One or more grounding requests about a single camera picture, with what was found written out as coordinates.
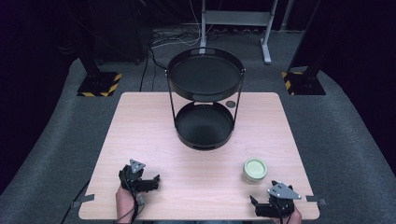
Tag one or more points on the round jar with green lid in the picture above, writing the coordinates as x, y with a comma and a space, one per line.
255, 170

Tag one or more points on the black two-tier round tray rack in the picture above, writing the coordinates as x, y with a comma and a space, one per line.
204, 93

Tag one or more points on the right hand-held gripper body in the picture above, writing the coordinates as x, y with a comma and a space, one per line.
281, 196

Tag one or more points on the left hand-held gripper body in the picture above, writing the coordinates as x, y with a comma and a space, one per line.
133, 177

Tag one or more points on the black yellow striped stand base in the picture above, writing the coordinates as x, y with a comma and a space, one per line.
99, 84
303, 83

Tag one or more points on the grey table edge bracket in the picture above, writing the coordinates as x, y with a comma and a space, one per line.
316, 199
83, 200

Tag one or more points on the dark round table grommet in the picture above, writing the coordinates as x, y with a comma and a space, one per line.
230, 104

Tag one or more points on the black equipment stand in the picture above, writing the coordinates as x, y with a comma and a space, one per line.
106, 31

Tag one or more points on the person's left hand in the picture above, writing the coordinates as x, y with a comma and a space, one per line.
124, 202

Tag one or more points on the grey metal stand frame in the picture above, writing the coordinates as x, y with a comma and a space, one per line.
236, 18

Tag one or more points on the person's right hand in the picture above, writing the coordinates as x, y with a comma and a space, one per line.
294, 217

